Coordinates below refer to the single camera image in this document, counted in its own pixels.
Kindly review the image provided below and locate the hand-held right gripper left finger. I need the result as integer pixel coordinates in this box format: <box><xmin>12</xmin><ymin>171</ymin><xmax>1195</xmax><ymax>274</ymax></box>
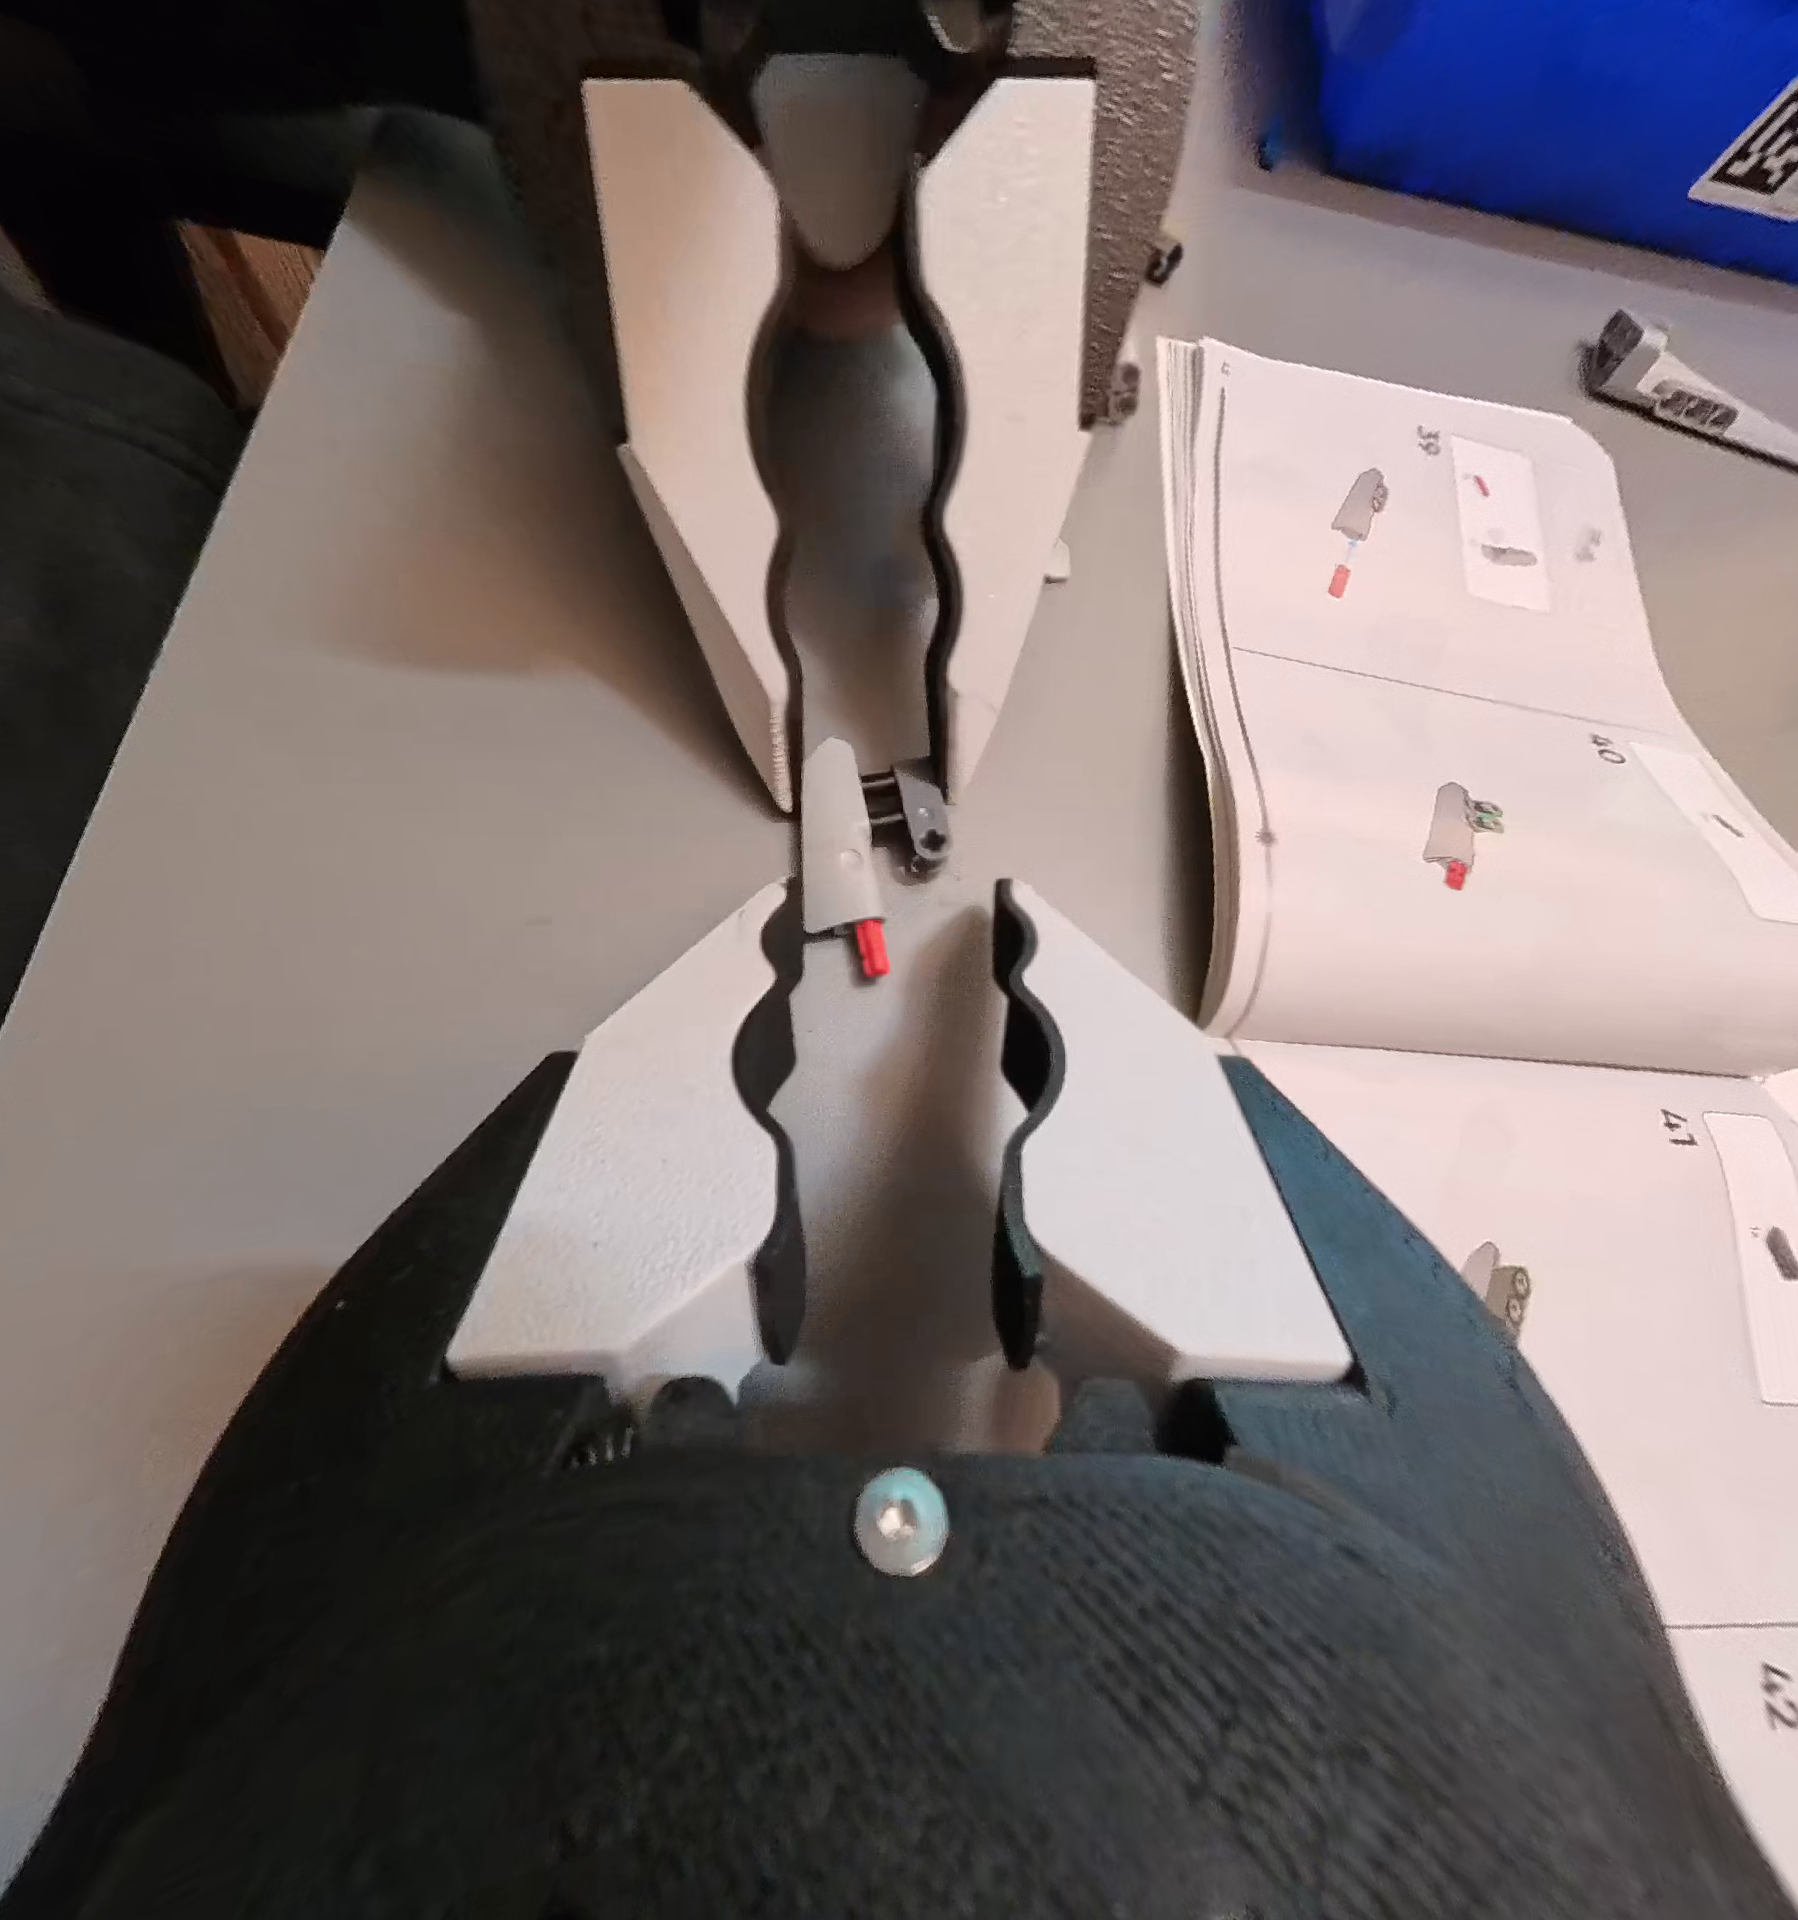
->
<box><xmin>447</xmin><ymin>879</ymin><xmax>812</xmax><ymax>1381</ymax></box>

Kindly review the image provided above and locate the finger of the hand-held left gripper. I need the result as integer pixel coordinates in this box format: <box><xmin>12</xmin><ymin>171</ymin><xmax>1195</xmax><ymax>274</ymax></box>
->
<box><xmin>904</xmin><ymin>72</ymin><xmax>1098</xmax><ymax>792</ymax></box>
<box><xmin>582</xmin><ymin>78</ymin><xmax>812</xmax><ymax>819</ymax></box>

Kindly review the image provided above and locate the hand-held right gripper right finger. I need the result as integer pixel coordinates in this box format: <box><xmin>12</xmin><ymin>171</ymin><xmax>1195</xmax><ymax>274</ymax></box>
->
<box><xmin>992</xmin><ymin>879</ymin><xmax>1359</xmax><ymax>1384</ymax></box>

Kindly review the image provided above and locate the grey toy brick assembly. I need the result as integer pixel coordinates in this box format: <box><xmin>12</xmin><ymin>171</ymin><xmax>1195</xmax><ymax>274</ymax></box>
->
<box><xmin>796</xmin><ymin>735</ymin><xmax>955</xmax><ymax>987</ymax></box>

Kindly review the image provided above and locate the blue plastic bin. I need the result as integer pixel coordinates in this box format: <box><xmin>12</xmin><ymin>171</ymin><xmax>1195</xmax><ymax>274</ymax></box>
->
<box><xmin>1255</xmin><ymin>0</ymin><xmax>1798</xmax><ymax>292</ymax></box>

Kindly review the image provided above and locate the wooden furniture panel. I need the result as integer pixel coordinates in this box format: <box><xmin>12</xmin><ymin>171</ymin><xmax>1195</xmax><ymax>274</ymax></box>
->
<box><xmin>179</xmin><ymin>216</ymin><xmax>328</xmax><ymax>408</ymax></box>

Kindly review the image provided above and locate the open instruction booklet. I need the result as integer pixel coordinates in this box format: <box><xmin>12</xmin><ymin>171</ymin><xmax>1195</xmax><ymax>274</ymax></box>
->
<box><xmin>1154</xmin><ymin>333</ymin><xmax>1798</xmax><ymax>1920</ymax></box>

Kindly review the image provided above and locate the grey wedge toy piece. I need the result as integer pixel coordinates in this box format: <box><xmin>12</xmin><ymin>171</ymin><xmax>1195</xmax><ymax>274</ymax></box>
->
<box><xmin>1581</xmin><ymin>307</ymin><xmax>1798</xmax><ymax>487</ymax></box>

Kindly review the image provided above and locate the black and white marker tag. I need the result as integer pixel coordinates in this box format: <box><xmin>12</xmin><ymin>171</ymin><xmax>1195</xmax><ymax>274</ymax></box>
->
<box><xmin>1686</xmin><ymin>67</ymin><xmax>1798</xmax><ymax>225</ymax></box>

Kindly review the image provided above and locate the dark cloth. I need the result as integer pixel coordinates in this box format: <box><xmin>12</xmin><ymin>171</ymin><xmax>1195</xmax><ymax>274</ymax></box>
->
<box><xmin>0</xmin><ymin>225</ymin><xmax>248</xmax><ymax>1158</ymax></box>

